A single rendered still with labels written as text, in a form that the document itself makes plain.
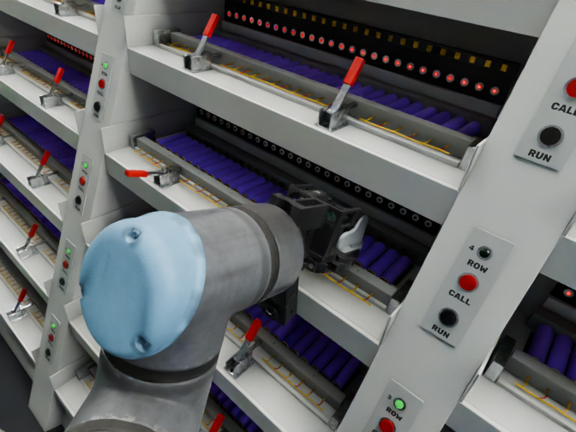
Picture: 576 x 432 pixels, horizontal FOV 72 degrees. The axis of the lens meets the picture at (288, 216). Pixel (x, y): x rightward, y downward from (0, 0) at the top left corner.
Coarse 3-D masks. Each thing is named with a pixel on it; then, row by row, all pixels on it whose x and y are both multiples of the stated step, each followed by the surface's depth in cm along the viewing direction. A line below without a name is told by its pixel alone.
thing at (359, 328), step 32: (128, 128) 76; (160, 128) 82; (128, 160) 73; (160, 192) 66; (192, 192) 67; (320, 288) 52; (320, 320) 51; (352, 320) 48; (384, 320) 49; (352, 352) 49
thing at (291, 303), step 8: (296, 280) 44; (288, 288) 43; (296, 288) 45; (280, 296) 44; (288, 296) 44; (296, 296) 46; (264, 304) 47; (272, 304) 46; (280, 304) 45; (288, 304) 45; (296, 304) 47; (264, 312) 48; (272, 312) 47; (280, 312) 46; (288, 312) 46; (296, 312) 48; (280, 320) 47; (288, 320) 47
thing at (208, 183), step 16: (144, 144) 75; (160, 160) 73; (176, 160) 71; (192, 176) 68; (208, 176) 68; (224, 192) 64; (336, 272) 54; (352, 272) 52; (368, 272) 52; (368, 288) 51; (384, 288) 50
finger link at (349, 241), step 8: (360, 224) 50; (352, 232) 49; (360, 232) 51; (344, 240) 48; (352, 240) 50; (360, 240) 53; (336, 248) 49; (344, 248) 49; (352, 248) 50; (360, 248) 52
